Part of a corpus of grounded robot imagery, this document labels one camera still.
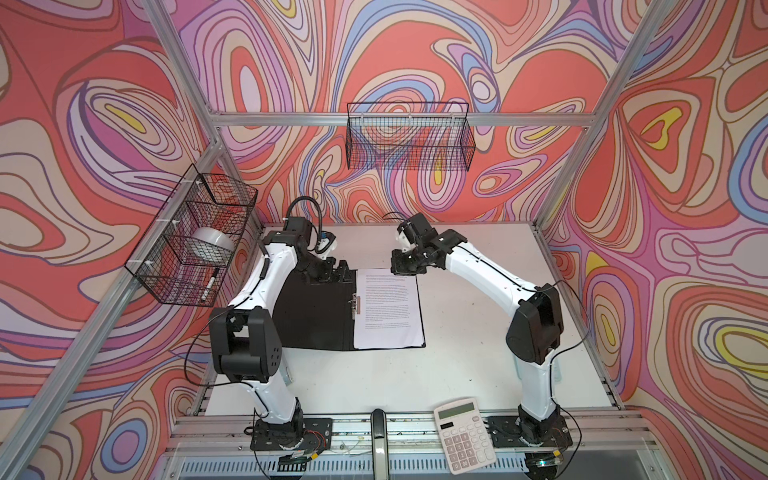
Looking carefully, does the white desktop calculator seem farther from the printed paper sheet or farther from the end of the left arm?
the end of the left arm

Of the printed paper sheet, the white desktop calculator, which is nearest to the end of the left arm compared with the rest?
the printed paper sheet

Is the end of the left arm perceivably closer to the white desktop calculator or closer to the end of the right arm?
the end of the right arm

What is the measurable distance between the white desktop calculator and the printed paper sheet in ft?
0.65

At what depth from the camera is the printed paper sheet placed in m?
0.91

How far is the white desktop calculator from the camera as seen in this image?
703 mm

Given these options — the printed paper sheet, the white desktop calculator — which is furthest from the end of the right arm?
the white desktop calculator
